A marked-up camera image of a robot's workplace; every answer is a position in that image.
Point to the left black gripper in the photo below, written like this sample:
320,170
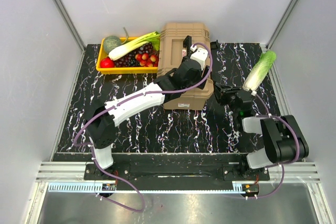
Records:
200,79

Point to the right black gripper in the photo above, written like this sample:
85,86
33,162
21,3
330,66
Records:
227,90

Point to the tan plastic tool box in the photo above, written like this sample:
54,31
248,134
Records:
170,56

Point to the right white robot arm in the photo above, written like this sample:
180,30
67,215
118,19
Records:
284,142

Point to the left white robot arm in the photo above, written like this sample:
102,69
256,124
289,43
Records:
106,117

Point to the green napa cabbage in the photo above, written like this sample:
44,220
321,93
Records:
259,71

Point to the red yellow lychee cluster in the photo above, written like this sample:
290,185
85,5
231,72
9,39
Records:
148,60

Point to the green white leek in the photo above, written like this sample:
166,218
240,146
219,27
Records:
120,51

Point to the yellow plastic fruit tray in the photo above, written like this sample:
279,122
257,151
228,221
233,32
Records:
127,70

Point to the purple grape bunch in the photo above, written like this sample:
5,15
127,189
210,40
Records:
133,58

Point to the red apple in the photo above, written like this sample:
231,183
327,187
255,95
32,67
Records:
106,63

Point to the green netted melon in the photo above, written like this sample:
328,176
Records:
110,43

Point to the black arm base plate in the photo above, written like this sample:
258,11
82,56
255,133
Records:
181,172

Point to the aluminium frame rail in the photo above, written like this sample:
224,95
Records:
81,177

